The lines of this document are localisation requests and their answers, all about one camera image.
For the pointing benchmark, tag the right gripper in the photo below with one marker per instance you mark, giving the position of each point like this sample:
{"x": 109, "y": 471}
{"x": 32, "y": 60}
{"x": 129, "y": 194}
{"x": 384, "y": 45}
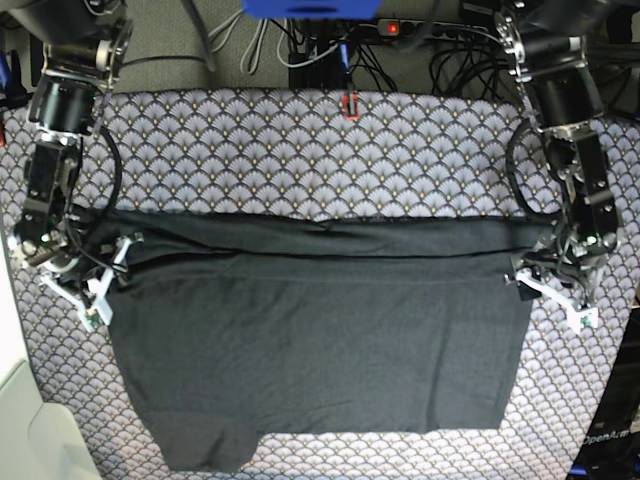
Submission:
{"x": 72, "y": 269}

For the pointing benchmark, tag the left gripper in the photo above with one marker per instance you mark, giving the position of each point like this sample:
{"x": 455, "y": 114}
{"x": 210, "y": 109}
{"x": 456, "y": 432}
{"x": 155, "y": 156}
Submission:
{"x": 566, "y": 270}

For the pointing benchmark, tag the dark grey T-shirt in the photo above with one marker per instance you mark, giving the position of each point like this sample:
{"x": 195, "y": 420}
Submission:
{"x": 229, "y": 327}

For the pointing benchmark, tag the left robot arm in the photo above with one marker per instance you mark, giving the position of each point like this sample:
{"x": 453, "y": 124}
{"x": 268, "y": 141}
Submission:
{"x": 545, "y": 42}

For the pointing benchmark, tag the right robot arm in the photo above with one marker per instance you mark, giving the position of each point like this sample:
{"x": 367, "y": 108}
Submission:
{"x": 84, "y": 45}

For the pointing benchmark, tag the fan-patterned table cloth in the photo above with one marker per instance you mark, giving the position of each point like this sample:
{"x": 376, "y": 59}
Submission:
{"x": 297, "y": 155}

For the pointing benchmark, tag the black OpenArm stand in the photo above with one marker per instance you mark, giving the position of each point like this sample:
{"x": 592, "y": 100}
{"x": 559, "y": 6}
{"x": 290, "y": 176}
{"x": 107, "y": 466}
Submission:
{"x": 610, "y": 449}

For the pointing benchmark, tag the white plastic bin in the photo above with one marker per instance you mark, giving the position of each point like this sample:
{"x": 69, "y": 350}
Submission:
{"x": 39, "y": 439}

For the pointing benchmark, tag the red and black clamp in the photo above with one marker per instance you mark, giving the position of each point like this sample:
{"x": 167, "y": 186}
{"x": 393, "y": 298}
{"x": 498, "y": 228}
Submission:
{"x": 350, "y": 105}

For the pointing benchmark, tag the blue box overhead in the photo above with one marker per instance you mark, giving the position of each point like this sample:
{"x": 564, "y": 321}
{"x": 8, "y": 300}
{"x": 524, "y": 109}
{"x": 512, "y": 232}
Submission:
{"x": 311, "y": 9}

